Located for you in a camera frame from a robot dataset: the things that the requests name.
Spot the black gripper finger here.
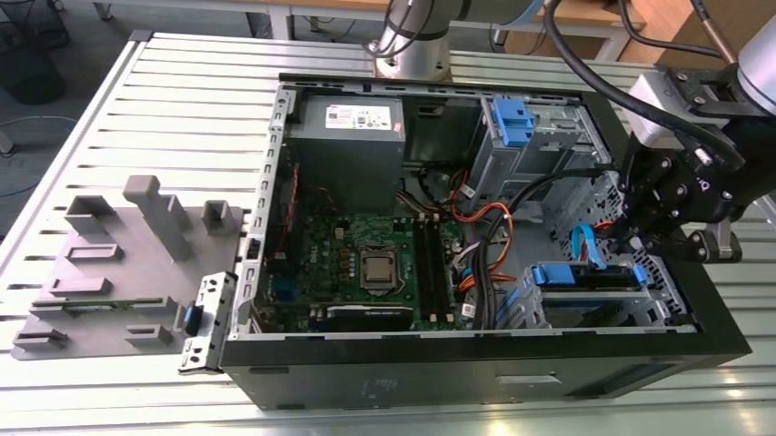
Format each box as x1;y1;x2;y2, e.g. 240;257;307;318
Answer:
618;133;684;201
609;203;744;265

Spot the hard disk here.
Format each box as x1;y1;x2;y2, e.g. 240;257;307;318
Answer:
531;263;645;292

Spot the silver disk bay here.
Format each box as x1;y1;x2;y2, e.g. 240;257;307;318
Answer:
495;253;693;332

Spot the silver optical drive cage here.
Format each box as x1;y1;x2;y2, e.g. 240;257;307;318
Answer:
468;94;611;205

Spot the wooden desk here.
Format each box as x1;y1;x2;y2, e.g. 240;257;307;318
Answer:
490;0;776;69

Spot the black RAM slot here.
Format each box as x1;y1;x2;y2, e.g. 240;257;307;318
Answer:
414;213;432;322
430;213;454;322

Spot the CPU socket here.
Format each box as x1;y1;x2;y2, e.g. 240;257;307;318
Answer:
355;243;406;297

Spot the silver CPU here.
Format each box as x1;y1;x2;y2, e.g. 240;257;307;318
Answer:
362;253;395;283

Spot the silver power supply unit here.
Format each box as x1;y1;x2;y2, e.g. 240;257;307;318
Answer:
283;94;408;214

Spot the black PC case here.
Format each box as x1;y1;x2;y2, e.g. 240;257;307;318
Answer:
216;72;754;411

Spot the black graphics card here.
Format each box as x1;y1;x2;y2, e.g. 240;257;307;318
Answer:
324;302;418;332

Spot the green motherboard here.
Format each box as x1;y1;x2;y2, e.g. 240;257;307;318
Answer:
259;213;479;332

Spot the silver front port panel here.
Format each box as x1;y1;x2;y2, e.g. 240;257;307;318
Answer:
176;270;239;377

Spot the grey parts rack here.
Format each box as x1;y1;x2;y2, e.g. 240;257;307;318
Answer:
9;174;251;363

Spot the green RAM stick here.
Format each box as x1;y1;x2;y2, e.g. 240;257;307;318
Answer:
33;296;164;315

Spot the black office chair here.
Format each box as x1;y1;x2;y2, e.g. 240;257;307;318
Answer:
0;0;66;106

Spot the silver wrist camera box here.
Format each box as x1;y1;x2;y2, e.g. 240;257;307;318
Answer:
626;72;729;146

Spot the blue disk data wire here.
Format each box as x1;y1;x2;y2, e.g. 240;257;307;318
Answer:
569;222;607;269

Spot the red orange yellow wire bundle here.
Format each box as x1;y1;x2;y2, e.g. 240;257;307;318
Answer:
451;202;518;292

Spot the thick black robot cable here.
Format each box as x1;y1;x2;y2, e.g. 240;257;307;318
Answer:
542;0;748;172

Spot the blue floor cable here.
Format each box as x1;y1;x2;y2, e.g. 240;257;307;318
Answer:
0;115;80;201

